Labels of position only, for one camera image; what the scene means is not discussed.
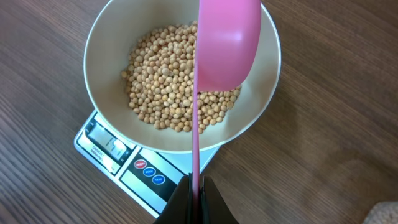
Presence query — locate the soybeans pile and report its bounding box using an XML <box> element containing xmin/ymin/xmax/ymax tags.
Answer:
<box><xmin>120</xmin><ymin>21</ymin><xmax>241</xmax><ymax>133</ymax></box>

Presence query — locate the white bowl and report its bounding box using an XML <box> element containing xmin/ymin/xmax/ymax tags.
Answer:
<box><xmin>83</xmin><ymin>0</ymin><xmax>282</xmax><ymax>154</ymax></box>

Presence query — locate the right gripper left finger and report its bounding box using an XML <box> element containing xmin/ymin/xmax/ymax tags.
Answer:
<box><xmin>154</xmin><ymin>174</ymin><xmax>192</xmax><ymax>224</ymax></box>

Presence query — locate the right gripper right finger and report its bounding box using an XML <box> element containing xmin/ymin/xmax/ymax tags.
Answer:
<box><xmin>200</xmin><ymin>176</ymin><xmax>239</xmax><ymax>224</ymax></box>

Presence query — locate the white digital kitchen scale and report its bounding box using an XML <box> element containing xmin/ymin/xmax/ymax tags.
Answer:
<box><xmin>73</xmin><ymin>108</ymin><xmax>221</xmax><ymax>219</ymax></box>

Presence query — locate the pink plastic measuring scoop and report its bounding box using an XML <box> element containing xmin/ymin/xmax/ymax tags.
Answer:
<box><xmin>192</xmin><ymin>0</ymin><xmax>261</xmax><ymax>200</ymax></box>

